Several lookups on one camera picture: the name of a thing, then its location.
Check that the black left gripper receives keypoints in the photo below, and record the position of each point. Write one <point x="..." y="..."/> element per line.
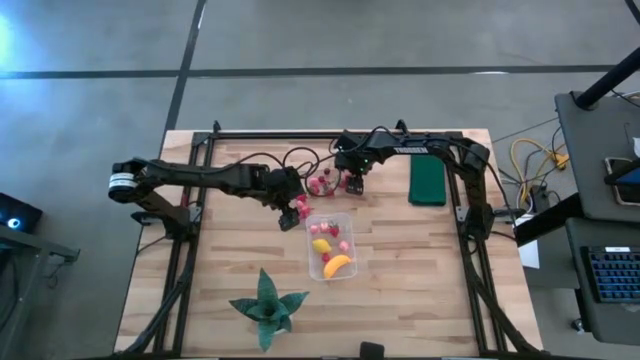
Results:
<point x="282" y="187"/>

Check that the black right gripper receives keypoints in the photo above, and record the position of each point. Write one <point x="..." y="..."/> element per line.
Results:
<point x="352" y="152"/>

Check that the clear plastic tupperware container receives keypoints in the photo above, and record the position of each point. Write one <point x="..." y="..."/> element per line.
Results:
<point x="345" y="225"/>

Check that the yellow lemon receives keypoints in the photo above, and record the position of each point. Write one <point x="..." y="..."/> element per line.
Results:
<point x="321" y="245"/>

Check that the small red cherry tomato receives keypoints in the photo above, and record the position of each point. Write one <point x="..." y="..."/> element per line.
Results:
<point x="325" y="257"/>

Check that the yellow banana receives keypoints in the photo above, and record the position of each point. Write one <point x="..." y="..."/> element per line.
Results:
<point x="336" y="266"/>

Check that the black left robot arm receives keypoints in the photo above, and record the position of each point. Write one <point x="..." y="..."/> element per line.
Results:
<point x="200" y="175"/>

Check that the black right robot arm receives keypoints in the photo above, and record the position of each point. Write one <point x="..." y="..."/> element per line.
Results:
<point x="425" y="150"/>

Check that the folded dark green cloth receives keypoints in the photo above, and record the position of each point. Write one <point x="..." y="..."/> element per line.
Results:
<point x="427" y="180"/>

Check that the green artificial plant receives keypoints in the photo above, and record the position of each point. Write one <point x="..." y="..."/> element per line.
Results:
<point x="269" y="310"/>

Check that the white paper sheet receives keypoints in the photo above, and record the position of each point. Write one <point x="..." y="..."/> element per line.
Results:
<point x="530" y="255"/>

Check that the black desk beam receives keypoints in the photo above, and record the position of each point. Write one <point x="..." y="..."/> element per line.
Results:
<point x="545" y="220"/>

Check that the grey metal stand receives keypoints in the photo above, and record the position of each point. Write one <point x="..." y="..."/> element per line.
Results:
<point x="30" y="245"/>

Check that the dark grey desk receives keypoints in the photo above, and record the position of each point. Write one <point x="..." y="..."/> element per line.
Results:
<point x="585" y="320"/>

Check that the phone on desk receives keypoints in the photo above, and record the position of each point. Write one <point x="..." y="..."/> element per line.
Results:
<point x="625" y="180"/>

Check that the black device blue light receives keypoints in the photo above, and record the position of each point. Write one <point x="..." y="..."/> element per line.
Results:
<point x="17" y="212"/>

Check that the black pole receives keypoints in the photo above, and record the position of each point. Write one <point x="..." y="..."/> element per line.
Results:
<point x="607" y="80"/>

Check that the backlit keyboard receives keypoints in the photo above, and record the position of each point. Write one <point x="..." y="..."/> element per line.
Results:
<point x="615" y="274"/>

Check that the black metal table frame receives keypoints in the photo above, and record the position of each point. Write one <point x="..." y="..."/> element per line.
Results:
<point x="280" y="135"/>

